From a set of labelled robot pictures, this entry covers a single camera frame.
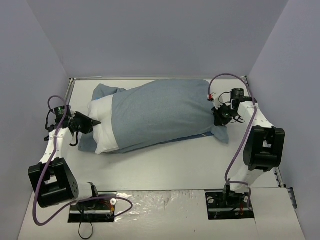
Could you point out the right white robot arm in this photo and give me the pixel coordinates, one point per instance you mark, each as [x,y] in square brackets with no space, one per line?
[262,144]

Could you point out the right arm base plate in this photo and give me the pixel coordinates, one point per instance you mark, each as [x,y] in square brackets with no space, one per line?
[222,207]

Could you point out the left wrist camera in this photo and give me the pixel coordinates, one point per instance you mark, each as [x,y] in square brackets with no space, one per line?
[67,109]

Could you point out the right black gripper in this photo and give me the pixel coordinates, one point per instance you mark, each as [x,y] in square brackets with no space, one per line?
[221,116]

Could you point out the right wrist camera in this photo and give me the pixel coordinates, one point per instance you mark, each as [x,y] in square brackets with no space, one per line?
[215,99]

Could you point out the white pillow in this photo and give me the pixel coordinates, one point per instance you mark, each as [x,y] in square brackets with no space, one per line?
[101,110]

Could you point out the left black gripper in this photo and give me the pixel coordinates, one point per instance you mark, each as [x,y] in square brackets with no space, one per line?
[80,122]

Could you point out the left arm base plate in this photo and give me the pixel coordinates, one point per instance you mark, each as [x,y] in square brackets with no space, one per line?
[94,211]

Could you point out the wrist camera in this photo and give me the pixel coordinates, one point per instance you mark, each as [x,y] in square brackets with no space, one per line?
[215,99]
[67,109]

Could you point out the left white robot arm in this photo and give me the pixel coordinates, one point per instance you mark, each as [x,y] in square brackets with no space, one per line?
[57,182]

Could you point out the blue patterned pillowcase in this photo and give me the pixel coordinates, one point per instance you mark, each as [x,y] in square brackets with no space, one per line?
[158,112]

